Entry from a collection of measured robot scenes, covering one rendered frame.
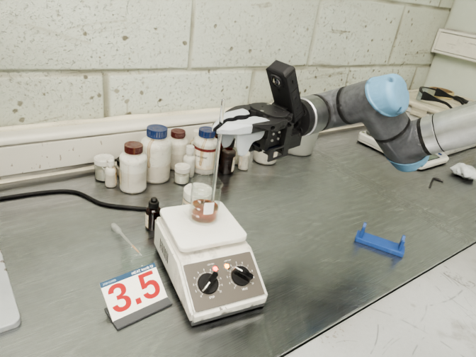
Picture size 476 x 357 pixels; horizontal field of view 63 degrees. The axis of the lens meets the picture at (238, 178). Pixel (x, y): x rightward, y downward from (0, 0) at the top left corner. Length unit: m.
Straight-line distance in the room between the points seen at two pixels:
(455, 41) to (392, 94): 1.19
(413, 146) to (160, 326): 0.55
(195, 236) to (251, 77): 0.69
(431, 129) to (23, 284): 0.74
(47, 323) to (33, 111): 0.50
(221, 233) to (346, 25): 0.98
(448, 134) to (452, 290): 0.29
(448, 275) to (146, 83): 0.80
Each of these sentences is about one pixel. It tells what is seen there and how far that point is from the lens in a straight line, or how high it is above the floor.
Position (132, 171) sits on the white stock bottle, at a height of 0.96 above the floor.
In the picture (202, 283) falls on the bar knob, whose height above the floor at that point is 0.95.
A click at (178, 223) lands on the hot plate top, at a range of 0.66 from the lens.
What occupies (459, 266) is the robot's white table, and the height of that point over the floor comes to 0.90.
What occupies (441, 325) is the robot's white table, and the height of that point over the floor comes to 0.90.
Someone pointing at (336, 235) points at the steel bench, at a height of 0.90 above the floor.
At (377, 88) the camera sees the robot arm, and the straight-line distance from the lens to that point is 0.74.
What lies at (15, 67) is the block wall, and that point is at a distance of 0.95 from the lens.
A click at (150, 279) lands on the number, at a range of 0.65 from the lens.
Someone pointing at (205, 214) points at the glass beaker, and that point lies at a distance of 0.65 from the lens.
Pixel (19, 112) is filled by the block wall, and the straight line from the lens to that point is 0.97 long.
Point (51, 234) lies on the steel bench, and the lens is 0.80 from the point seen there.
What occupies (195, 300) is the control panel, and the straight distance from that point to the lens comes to 0.60.
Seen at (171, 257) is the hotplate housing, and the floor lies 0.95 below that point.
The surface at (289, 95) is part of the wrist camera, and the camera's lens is 0.66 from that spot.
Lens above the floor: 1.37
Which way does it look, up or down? 27 degrees down
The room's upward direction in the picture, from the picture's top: 9 degrees clockwise
